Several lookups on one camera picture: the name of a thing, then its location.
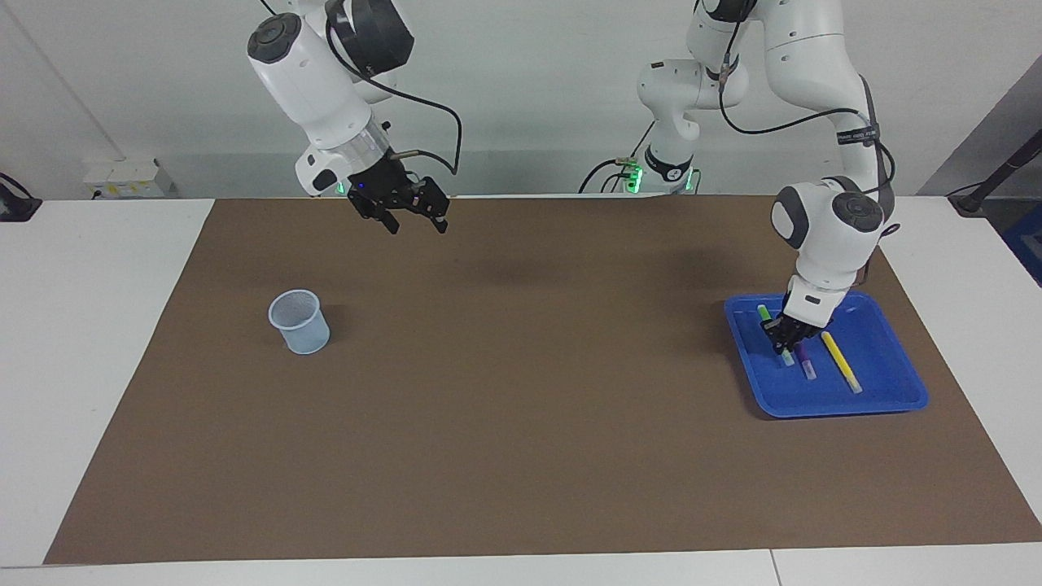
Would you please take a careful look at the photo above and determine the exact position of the green highlighter pen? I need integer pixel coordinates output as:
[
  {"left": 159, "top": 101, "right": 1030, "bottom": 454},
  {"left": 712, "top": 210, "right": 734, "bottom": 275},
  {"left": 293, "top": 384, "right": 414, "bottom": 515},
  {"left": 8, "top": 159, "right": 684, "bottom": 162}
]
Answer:
[{"left": 757, "top": 304, "right": 796, "bottom": 367}]

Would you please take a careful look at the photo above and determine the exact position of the yellow highlighter pen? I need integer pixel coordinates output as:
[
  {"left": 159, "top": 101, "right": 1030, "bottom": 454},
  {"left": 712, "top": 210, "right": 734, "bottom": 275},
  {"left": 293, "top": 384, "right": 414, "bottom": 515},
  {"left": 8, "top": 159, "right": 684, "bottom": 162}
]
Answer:
[{"left": 821, "top": 331, "right": 863, "bottom": 395}]

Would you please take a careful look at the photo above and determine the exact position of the blue plastic tray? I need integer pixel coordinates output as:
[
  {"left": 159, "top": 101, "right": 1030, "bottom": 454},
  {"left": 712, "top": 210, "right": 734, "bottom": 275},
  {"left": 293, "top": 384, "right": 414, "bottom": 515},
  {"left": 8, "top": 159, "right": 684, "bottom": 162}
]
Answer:
[{"left": 724, "top": 291, "right": 930, "bottom": 419}]

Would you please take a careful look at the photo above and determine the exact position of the translucent plastic cup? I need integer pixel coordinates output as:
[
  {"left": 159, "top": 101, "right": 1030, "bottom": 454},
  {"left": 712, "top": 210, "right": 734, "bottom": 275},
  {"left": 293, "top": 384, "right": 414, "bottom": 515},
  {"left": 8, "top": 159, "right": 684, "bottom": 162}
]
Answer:
[{"left": 268, "top": 289, "right": 331, "bottom": 356}]

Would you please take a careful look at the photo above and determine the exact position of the brown table mat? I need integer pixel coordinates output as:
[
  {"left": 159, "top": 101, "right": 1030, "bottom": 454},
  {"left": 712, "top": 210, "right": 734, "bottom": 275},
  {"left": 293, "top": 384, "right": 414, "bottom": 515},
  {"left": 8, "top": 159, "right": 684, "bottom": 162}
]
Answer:
[{"left": 45, "top": 194, "right": 1042, "bottom": 566}]

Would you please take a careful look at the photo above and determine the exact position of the blue box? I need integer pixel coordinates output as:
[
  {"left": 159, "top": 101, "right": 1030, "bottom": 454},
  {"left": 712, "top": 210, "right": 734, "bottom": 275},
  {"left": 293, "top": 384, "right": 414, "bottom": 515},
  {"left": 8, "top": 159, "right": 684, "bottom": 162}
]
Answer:
[{"left": 1001, "top": 202, "right": 1042, "bottom": 287}]

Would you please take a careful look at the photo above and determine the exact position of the black stand pole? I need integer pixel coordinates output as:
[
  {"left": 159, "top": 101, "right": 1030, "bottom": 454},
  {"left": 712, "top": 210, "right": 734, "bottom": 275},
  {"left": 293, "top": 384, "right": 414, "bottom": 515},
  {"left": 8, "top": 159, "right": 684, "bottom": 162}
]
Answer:
[{"left": 948, "top": 129, "right": 1042, "bottom": 217}]

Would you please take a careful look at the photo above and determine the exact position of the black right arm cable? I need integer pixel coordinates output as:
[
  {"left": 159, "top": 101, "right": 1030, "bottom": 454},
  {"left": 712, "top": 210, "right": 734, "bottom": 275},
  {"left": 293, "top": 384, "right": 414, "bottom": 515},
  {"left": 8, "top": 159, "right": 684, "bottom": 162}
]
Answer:
[{"left": 259, "top": 0, "right": 464, "bottom": 177}]

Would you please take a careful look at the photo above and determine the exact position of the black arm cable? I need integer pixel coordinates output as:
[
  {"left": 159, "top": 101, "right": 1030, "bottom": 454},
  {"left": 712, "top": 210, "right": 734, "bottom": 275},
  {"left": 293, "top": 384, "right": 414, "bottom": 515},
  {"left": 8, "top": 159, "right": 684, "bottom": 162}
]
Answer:
[
  {"left": 716, "top": 16, "right": 899, "bottom": 245},
  {"left": 259, "top": 0, "right": 464, "bottom": 177}
]

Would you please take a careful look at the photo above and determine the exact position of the black left base cable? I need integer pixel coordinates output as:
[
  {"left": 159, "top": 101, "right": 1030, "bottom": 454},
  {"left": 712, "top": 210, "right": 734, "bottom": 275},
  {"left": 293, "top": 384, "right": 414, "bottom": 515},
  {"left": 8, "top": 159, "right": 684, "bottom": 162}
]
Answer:
[{"left": 579, "top": 120, "right": 655, "bottom": 195}]

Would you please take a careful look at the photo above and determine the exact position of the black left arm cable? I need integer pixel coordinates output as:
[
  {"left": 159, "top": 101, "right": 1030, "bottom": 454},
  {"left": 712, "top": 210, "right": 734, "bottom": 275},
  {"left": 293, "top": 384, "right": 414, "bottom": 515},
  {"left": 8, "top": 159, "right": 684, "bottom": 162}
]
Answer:
[{"left": 716, "top": 16, "right": 899, "bottom": 245}]

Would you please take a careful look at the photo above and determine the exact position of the white wall socket box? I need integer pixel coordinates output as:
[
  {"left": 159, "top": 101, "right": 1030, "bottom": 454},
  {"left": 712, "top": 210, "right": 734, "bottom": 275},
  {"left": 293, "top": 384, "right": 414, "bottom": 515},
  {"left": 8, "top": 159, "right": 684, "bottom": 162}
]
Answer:
[{"left": 81, "top": 158, "right": 177, "bottom": 199}]

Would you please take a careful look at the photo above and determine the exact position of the black clamp mount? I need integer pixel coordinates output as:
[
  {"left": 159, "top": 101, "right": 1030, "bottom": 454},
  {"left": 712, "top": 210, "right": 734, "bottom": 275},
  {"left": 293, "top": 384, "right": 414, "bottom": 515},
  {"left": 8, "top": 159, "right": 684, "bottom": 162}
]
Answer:
[{"left": 0, "top": 172, "right": 43, "bottom": 223}]

